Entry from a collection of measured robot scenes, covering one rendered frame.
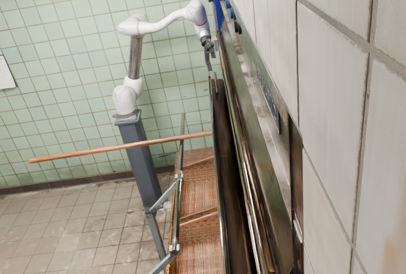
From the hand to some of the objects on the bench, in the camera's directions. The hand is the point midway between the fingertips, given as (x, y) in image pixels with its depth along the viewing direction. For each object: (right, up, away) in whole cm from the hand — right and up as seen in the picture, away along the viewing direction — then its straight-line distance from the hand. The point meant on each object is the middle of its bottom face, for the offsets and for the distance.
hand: (211, 63), depth 231 cm
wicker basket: (0, -128, -34) cm, 133 cm away
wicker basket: (-1, -99, +17) cm, 101 cm away
